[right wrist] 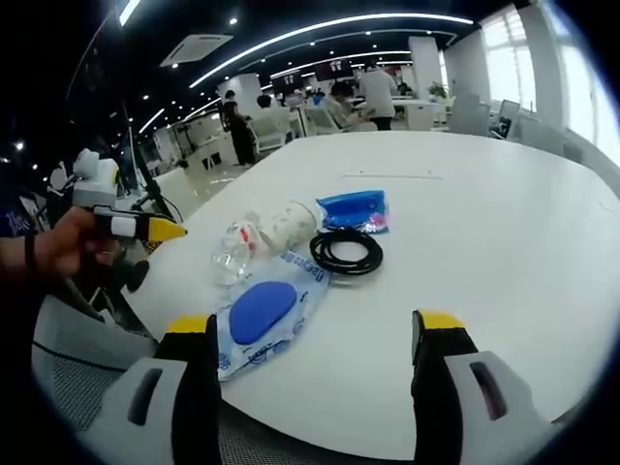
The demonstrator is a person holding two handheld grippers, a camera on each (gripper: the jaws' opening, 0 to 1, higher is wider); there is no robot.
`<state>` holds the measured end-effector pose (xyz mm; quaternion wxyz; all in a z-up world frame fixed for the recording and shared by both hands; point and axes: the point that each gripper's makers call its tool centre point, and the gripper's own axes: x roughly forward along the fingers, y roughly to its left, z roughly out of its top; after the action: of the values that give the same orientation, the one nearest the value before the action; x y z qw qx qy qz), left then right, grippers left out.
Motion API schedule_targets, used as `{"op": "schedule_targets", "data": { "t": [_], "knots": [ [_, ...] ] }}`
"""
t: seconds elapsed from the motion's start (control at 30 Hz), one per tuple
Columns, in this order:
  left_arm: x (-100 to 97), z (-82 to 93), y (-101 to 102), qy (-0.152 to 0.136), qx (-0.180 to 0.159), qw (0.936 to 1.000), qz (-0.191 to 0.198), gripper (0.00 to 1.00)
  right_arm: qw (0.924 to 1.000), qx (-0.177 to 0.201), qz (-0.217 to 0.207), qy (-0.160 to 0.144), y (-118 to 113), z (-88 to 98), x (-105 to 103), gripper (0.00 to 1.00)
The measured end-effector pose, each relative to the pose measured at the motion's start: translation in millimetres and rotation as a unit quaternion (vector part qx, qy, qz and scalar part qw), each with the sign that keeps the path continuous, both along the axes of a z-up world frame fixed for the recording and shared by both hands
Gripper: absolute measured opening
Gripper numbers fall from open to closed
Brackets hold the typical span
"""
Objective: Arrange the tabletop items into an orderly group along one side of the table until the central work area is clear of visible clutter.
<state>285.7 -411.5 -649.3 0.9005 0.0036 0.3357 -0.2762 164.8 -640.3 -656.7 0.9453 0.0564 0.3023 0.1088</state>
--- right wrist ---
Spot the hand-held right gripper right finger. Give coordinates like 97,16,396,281
410,308,566,462

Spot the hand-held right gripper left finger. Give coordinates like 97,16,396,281
94,313,225,465

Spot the clear plastic bottle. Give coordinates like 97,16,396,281
209,209,270,288

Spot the wet wipes pack blue lid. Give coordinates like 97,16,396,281
216,252,331,382

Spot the white paper cup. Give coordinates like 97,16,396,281
261,199,323,253

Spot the black cable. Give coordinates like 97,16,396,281
308,230,385,270

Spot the blue plastic pouch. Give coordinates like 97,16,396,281
315,188,391,235

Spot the person's left hand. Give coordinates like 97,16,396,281
34,205,128,277

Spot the black wristband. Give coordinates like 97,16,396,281
23,236,39,273

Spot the white table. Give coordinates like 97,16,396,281
113,129,620,461

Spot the grey mesh office chair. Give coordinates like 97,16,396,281
31,293,161,432

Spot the ceiling air conditioner vent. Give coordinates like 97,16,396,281
159,32,235,69

